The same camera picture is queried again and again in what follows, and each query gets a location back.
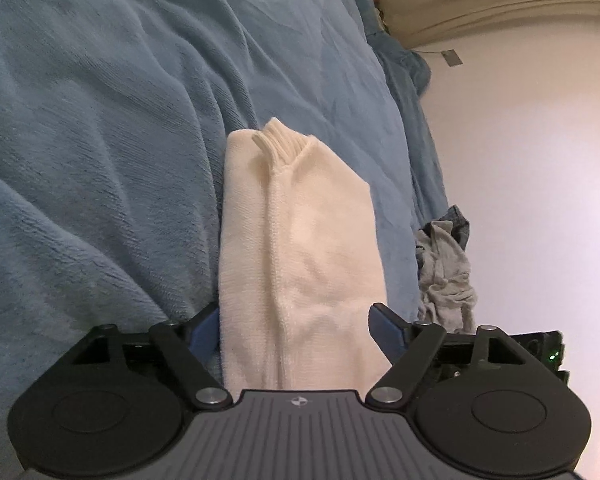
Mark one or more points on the wall socket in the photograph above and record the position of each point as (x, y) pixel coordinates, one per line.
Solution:
(453, 58)

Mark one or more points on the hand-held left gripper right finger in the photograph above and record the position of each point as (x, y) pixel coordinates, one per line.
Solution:
(387, 332)

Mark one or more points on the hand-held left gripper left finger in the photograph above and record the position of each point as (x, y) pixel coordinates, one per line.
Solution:
(205, 335)

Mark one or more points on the grey sweater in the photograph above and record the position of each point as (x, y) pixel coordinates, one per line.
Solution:
(445, 280)

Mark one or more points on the dark patterned pillow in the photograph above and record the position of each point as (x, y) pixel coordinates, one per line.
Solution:
(377, 5)

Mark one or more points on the blue fleece blanket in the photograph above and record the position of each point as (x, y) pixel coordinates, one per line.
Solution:
(105, 160)

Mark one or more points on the cream knit vest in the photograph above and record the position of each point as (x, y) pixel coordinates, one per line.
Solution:
(305, 260)

